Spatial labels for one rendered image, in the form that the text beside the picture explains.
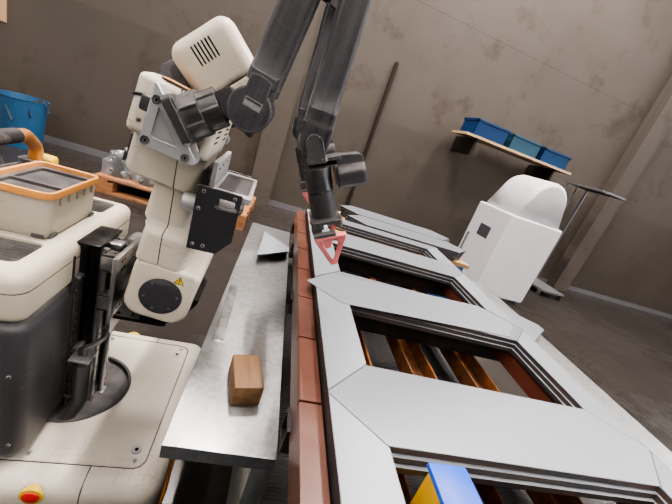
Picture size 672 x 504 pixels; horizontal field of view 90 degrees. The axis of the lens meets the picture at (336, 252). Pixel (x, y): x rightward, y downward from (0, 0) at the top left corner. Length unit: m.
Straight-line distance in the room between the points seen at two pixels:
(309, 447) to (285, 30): 0.67
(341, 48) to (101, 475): 1.14
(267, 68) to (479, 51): 4.93
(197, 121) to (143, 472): 0.91
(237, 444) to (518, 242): 3.94
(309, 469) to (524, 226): 3.96
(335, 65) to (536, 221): 3.91
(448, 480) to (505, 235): 3.77
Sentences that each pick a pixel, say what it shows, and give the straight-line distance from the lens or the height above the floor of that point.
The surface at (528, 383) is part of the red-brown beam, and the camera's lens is 1.17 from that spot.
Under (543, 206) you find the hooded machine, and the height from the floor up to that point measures 1.24.
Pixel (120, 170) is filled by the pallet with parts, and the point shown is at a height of 0.25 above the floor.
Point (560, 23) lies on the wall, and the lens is 6.16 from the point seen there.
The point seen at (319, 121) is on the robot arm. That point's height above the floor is 1.26.
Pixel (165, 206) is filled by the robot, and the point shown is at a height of 0.95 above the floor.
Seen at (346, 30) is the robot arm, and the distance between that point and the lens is 0.71.
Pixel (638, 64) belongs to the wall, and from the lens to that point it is 7.03.
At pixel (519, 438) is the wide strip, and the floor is 0.85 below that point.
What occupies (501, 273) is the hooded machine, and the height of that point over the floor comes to 0.38.
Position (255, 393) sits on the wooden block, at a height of 0.72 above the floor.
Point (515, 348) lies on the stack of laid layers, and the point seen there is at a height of 0.83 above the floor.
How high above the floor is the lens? 1.25
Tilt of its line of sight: 19 degrees down
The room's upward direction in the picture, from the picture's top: 20 degrees clockwise
